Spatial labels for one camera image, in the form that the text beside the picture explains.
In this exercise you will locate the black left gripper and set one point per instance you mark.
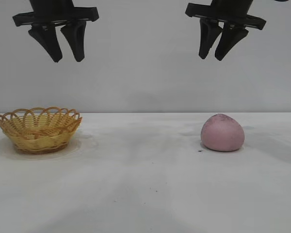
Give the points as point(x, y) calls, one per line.
point(51, 9)

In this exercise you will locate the yellow woven plastic basket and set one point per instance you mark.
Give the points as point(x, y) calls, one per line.
point(38, 142)

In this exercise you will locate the pink peach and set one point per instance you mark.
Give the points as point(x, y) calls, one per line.
point(221, 133)

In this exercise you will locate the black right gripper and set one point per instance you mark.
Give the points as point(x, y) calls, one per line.
point(230, 9)

